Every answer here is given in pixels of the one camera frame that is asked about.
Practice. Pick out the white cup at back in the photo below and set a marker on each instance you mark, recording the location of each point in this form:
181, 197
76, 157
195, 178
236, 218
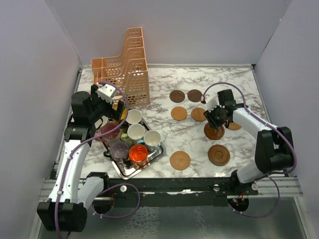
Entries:
134, 116

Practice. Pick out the white cream middle cup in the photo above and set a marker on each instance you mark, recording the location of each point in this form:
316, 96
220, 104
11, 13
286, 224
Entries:
134, 133

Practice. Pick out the light beech wooden coaster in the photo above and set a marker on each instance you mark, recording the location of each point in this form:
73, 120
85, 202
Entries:
179, 113

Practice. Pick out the orange metallic cup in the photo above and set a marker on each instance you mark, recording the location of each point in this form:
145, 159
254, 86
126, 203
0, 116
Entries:
138, 155

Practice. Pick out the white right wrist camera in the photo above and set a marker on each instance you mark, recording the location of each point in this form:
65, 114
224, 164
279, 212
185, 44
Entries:
211, 103

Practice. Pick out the peach plastic file organizer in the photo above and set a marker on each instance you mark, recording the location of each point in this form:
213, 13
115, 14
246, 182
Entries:
128, 71

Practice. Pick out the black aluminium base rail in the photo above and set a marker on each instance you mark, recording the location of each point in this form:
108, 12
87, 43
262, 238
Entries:
174, 192

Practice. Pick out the woven rattan coaster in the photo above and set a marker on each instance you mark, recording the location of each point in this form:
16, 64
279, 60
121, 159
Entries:
180, 160
234, 126

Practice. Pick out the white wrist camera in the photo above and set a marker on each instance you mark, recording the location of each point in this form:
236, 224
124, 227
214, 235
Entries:
211, 103
107, 92

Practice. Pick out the silver metal tray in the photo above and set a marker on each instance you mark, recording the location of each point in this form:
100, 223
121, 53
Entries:
125, 168

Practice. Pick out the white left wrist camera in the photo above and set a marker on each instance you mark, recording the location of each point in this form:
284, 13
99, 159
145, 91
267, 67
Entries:
107, 92

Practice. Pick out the brown ringed wooden saucer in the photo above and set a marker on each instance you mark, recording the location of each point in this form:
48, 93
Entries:
214, 134

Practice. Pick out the purple glass cup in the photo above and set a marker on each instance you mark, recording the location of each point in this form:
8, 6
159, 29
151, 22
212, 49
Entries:
119, 151

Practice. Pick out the white blue mug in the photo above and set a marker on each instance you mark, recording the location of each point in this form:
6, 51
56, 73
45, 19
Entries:
151, 140

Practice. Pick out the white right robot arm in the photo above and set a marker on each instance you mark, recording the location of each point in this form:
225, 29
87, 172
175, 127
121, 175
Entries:
274, 145

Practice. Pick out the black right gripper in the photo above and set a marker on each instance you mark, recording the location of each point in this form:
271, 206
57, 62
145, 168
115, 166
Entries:
214, 123

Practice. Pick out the dark brown wooden coaster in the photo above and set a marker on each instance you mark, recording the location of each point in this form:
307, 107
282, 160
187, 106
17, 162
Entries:
194, 95

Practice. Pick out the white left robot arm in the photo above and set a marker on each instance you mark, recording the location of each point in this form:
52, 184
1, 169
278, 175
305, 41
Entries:
66, 207

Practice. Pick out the light brown wooden coaster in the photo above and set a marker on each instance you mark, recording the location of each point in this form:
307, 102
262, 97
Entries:
197, 114

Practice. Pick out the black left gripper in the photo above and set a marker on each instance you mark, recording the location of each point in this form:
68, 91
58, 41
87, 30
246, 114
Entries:
111, 112

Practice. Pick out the dark walnut coaster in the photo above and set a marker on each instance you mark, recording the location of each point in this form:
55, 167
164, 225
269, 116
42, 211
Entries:
177, 96

